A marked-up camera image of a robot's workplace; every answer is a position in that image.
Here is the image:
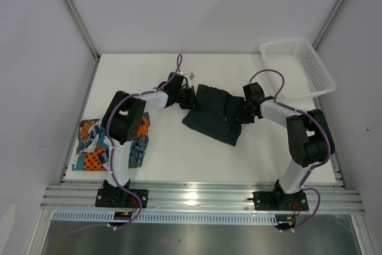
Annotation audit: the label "slotted cable duct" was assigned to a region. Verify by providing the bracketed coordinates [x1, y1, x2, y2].
[52, 210, 278, 226]

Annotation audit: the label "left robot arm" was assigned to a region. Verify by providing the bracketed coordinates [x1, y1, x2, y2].
[101, 72, 198, 207]

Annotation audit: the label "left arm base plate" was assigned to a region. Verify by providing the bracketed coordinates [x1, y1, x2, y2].
[95, 189, 149, 208]

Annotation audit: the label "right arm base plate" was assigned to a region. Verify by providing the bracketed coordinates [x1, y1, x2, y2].
[247, 191, 309, 211]

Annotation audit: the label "colourful patterned shorts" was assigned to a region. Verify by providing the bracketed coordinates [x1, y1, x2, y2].
[71, 112, 150, 171]

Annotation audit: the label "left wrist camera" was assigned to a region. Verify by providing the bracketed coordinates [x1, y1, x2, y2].
[181, 72, 195, 81]

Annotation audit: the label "dark green shorts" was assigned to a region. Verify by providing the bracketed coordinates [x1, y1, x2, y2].
[182, 84, 244, 146]

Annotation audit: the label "white plastic basket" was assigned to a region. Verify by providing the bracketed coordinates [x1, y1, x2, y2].
[259, 38, 337, 100]

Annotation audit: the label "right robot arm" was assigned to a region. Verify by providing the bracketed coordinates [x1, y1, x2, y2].
[236, 82, 335, 210]

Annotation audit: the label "aluminium rail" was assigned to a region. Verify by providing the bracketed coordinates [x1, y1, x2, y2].
[40, 181, 365, 215]

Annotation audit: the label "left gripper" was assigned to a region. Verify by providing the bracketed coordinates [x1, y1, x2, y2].
[175, 86, 201, 110]

